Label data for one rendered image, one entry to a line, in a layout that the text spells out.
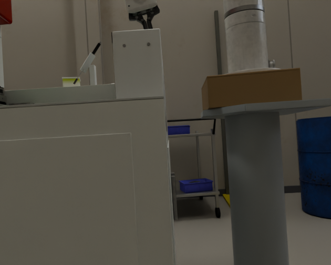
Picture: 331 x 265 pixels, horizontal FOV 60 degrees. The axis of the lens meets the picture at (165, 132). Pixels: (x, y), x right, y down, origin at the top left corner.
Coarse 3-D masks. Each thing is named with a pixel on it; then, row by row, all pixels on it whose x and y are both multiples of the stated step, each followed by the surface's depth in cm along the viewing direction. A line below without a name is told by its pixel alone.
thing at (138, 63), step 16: (112, 32) 55; (128, 32) 55; (144, 32) 55; (128, 48) 55; (144, 48) 55; (160, 48) 55; (128, 64) 55; (144, 64) 55; (160, 64) 55; (128, 80) 55; (144, 80) 55; (160, 80) 55; (128, 96) 55; (144, 96) 55
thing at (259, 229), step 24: (240, 120) 81; (264, 120) 80; (240, 144) 82; (264, 144) 80; (240, 168) 82; (264, 168) 79; (240, 192) 82; (264, 192) 79; (240, 216) 83; (264, 216) 79; (240, 240) 83; (264, 240) 79; (240, 264) 83; (264, 264) 79; (288, 264) 83
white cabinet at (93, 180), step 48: (0, 144) 49; (48, 144) 49; (96, 144) 49; (144, 144) 49; (0, 192) 49; (48, 192) 49; (96, 192) 49; (144, 192) 49; (0, 240) 49; (48, 240) 49; (96, 240) 49; (144, 240) 49
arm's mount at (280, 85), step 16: (208, 80) 78; (224, 80) 78; (240, 80) 78; (256, 80) 77; (272, 80) 77; (288, 80) 77; (208, 96) 78; (224, 96) 78; (240, 96) 78; (256, 96) 77; (272, 96) 77; (288, 96) 77
